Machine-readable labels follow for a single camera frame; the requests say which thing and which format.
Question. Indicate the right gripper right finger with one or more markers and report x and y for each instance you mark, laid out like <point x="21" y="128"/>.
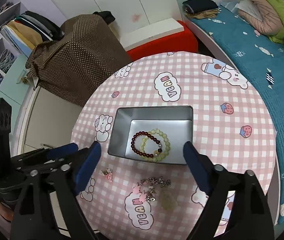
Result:
<point x="201" y="168"/>

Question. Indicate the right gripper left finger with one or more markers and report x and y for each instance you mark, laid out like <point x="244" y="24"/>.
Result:
<point x="84" y="171"/>

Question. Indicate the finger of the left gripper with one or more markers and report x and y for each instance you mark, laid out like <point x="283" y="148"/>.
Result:
<point x="42" y="155"/>

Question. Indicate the small pink charm earring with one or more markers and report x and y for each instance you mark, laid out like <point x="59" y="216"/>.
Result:
<point x="108" y="174"/>

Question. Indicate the pink charm keychain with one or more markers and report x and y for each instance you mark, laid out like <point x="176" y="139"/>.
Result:
<point x="145" y="193"/>

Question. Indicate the silver chain jewelry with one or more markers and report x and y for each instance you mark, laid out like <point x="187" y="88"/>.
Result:
<point x="153" y="182"/>

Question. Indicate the grey metal tin box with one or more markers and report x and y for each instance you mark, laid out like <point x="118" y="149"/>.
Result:
<point x="154" y="134"/>

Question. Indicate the brown polka dot cloth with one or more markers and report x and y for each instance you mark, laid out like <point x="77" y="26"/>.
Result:
<point x="74" y="67"/>

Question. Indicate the hanging clothes in wardrobe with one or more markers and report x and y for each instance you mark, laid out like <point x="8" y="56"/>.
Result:
<point x="27" y="30"/>

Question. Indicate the teal bed sheet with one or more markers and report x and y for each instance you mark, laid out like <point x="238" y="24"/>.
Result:
<point x="261" y="61"/>

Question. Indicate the red storage bench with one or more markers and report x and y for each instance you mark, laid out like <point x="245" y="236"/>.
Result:
<point x="182" y="41"/>

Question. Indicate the white board on bench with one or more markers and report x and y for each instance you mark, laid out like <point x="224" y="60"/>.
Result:
<point x="150" y="33"/>

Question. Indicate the pink quilted jacket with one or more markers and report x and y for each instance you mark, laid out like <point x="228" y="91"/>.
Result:
<point x="271" y="23"/>

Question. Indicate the folded dark clothes pile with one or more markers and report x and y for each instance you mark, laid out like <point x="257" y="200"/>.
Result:
<point x="200" y="9"/>

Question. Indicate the white pillow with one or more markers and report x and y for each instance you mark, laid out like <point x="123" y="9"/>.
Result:
<point x="249" y="7"/>

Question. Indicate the white cabinet with handles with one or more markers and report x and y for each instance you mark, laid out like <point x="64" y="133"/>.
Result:
<point x="48" y="121"/>

